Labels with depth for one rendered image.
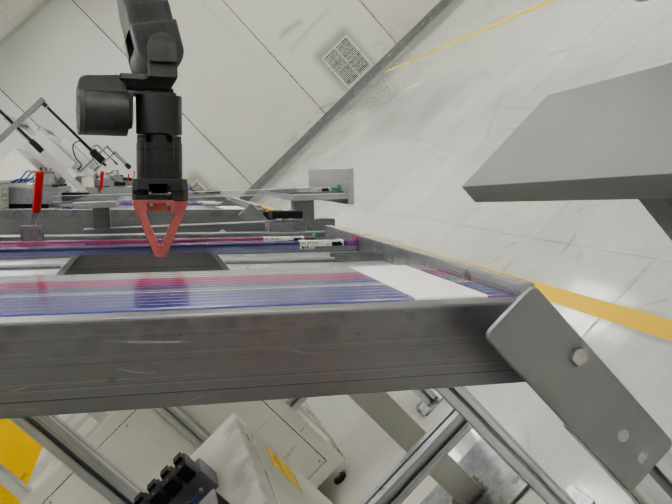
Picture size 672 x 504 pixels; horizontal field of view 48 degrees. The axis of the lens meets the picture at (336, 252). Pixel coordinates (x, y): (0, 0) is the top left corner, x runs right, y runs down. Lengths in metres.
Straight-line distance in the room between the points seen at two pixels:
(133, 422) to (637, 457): 1.61
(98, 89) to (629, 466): 0.71
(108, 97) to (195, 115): 7.67
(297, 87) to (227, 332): 8.32
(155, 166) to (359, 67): 8.08
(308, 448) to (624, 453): 1.60
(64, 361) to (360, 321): 0.20
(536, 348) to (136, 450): 1.64
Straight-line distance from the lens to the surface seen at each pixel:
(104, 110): 0.95
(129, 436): 2.06
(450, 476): 1.69
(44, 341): 0.51
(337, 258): 0.89
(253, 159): 8.66
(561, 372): 0.54
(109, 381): 0.51
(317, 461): 2.14
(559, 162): 1.13
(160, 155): 0.96
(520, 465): 1.45
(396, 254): 0.86
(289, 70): 8.81
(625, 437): 0.58
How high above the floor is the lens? 0.98
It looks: 14 degrees down
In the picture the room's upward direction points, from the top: 44 degrees counter-clockwise
